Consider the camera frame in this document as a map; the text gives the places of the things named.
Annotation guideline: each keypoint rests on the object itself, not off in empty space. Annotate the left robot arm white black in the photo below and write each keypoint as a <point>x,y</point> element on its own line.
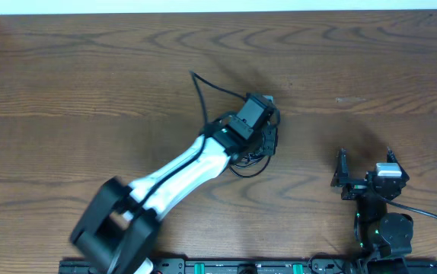
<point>118,229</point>

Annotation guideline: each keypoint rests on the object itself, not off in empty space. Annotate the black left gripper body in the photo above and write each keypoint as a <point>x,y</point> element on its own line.
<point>269,141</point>

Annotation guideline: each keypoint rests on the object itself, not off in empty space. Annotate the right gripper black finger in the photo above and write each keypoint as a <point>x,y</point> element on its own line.
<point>391,158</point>
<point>341,173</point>

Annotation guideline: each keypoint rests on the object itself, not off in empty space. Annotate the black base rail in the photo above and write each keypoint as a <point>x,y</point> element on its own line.
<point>320,265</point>

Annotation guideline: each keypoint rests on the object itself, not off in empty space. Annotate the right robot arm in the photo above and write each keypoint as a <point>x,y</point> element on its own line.
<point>385,237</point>

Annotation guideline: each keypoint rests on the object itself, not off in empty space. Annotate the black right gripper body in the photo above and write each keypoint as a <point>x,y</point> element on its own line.
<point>354,190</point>

